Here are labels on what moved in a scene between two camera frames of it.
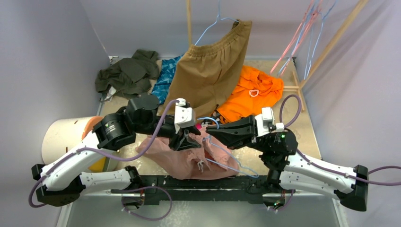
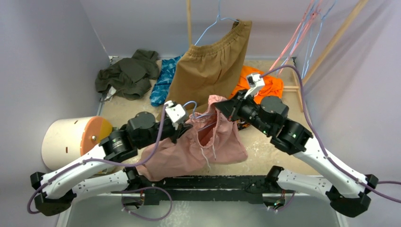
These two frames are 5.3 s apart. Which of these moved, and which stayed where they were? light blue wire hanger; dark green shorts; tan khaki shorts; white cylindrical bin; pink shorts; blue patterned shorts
Moved: pink shorts; light blue wire hanger
Stayed: dark green shorts; tan khaki shorts; blue patterned shorts; white cylindrical bin
